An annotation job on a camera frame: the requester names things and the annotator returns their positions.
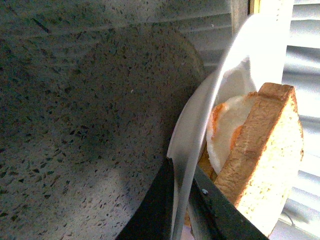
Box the fried egg toy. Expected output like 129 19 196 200
206 92 258 174

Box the bread slice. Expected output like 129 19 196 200
214 83 304 236

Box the white round plate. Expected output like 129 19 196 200
167 13 291 240

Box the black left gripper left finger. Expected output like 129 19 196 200
116 157 175 240

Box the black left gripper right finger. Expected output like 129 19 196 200
187 166 267 240

